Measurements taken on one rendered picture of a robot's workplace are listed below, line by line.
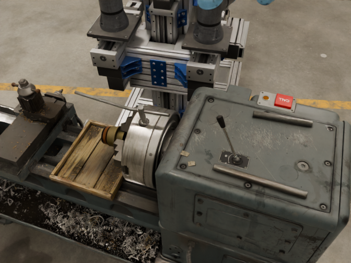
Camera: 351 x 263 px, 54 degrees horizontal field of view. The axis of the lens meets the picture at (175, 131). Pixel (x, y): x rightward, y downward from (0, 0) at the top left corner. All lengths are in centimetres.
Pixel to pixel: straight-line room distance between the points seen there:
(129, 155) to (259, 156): 45
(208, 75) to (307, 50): 231
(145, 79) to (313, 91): 187
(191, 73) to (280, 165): 74
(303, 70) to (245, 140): 249
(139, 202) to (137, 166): 27
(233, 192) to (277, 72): 255
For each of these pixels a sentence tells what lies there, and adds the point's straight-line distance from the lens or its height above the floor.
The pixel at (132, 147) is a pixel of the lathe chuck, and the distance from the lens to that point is 122.
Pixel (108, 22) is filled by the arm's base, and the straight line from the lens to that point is 182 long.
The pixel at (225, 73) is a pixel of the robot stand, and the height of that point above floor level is 21.
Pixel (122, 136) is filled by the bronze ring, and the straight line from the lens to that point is 137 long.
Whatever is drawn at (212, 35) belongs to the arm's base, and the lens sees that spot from 170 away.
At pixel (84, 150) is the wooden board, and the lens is 165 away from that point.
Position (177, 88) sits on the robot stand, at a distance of 193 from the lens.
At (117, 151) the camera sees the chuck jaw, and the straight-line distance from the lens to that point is 132.
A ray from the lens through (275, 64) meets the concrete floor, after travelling 359.
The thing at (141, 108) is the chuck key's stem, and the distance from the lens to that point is 116.
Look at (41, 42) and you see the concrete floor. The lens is 408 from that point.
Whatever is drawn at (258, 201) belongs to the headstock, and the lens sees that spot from 105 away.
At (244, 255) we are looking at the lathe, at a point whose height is 86.
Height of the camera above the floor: 214
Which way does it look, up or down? 49 degrees down
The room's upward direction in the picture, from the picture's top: 1 degrees counter-clockwise
